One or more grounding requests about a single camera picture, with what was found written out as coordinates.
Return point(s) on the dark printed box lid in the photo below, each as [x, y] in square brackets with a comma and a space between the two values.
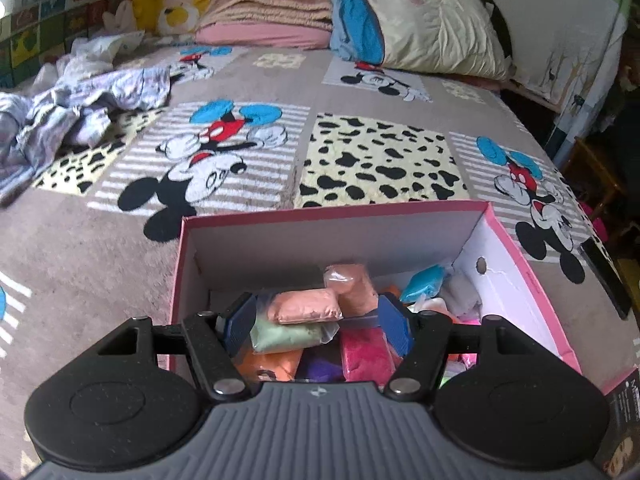
[620, 420]

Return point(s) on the colourful foam wall mat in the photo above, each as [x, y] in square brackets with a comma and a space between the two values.
[30, 35]

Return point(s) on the yellow cartoon cushion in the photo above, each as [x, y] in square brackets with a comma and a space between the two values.
[180, 5]

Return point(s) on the white rabbit plush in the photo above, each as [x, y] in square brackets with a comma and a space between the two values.
[117, 17]

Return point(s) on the crumpled lavender bedsheet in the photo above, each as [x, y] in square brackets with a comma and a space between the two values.
[50, 110]

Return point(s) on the black flat object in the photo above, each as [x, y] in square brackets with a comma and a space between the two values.
[605, 275]

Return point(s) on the white cabinet with tree decals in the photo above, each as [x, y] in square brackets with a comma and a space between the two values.
[585, 60]

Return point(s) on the pile of colourful clay packets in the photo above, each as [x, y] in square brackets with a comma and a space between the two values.
[305, 305]

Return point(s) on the pink cardboard shoe box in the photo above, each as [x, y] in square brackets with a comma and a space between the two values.
[325, 235]

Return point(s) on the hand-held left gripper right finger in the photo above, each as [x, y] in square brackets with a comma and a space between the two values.
[395, 325]

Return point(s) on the cartoon mouse printed blanket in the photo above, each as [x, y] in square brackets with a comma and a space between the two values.
[100, 270]

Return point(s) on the wooden stool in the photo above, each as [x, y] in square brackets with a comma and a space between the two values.
[592, 165]

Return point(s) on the cream and blue pillow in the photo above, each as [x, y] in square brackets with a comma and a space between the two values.
[430, 25]

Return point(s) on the folded pink beige blanket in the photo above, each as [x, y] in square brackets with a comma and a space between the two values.
[270, 10]

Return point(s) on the white plastic bag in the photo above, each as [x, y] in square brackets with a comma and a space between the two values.
[100, 47]

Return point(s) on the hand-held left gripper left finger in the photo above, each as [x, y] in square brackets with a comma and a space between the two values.
[240, 325]

